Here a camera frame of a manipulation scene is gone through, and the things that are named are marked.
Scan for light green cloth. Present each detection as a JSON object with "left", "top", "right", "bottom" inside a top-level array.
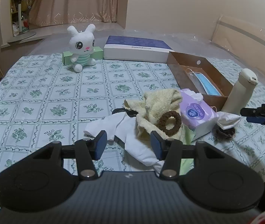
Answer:
[{"left": 180, "top": 128, "right": 195, "bottom": 175}]

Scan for brown cardboard box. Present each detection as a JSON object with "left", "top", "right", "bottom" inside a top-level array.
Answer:
[{"left": 166, "top": 51, "right": 234, "bottom": 112}]

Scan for white plush rabbit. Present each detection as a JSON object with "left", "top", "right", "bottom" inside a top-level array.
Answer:
[{"left": 67, "top": 24, "right": 97, "bottom": 73}]

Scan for beige curtain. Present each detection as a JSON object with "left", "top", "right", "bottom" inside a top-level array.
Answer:
[{"left": 29, "top": 0, "right": 119, "bottom": 27}]

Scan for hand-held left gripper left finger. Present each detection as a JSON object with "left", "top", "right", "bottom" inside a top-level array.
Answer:
[{"left": 31, "top": 131, "right": 107, "bottom": 174}]

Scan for cream yellow towel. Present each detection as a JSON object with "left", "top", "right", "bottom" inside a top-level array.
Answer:
[{"left": 123, "top": 89, "right": 186, "bottom": 145}]

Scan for blue face mask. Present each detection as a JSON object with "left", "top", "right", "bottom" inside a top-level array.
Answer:
[{"left": 186, "top": 68, "right": 222, "bottom": 97}]

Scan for cream thermos bottle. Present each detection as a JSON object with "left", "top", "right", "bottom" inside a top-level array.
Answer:
[{"left": 221, "top": 68, "right": 259, "bottom": 113}]

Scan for black hanger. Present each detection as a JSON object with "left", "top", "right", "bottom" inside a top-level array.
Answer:
[{"left": 112, "top": 108, "right": 138, "bottom": 117}]

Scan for purple tissue pack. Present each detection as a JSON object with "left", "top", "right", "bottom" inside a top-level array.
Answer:
[{"left": 179, "top": 88, "right": 218, "bottom": 143}]

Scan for white cloth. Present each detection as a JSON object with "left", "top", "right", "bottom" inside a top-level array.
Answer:
[{"left": 83, "top": 115, "right": 168, "bottom": 172}]

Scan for dark brown hair tie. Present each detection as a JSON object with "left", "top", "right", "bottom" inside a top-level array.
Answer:
[{"left": 216, "top": 126, "right": 236, "bottom": 141}]

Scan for crumpled white tissue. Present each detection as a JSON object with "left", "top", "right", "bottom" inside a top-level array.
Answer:
[{"left": 216, "top": 111, "right": 242, "bottom": 130}]

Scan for brown hair scrunchie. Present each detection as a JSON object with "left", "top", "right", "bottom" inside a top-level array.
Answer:
[{"left": 158, "top": 111, "right": 182, "bottom": 137}]

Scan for blue and white flat box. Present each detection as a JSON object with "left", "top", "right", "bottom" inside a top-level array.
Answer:
[{"left": 104, "top": 35, "right": 174, "bottom": 63}]

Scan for standing fan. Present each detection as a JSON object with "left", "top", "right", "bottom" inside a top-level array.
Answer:
[{"left": 7, "top": 3, "right": 36, "bottom": 44}]

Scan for bookshelf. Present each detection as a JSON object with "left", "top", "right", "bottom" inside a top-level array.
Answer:
[{"left": 10, "top": 0, "right": 38, "bottom": 36}]

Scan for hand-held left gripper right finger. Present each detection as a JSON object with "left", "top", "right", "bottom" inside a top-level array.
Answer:
[{"left": 150, "top": 131, "right": 226, "bottom": 179}]

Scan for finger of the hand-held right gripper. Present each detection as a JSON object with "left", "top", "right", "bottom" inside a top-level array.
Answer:
[
  {"left": 241, "top": 105, "right": 265, "bottom": 117},
  {"left": 246, "top": 116, "right": 265, "bottom": 129}
]

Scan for light green box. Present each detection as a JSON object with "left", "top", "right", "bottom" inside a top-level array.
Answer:
[{"left": 62, "top": 47, "right": 104, "bottom": 66}]

